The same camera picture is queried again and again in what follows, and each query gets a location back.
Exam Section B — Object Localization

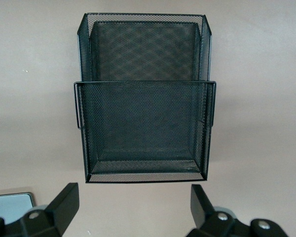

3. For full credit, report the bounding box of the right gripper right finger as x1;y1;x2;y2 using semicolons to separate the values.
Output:
189;184;287;237

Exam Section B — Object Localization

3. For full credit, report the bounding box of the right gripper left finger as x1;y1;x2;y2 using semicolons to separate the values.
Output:
0;182;79;237

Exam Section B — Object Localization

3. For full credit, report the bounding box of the silver closed laptop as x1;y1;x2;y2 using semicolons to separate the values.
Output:
0;192;36;223

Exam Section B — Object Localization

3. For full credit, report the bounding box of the black mesh desk organizer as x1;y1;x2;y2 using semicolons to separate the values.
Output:
73;12;217;185

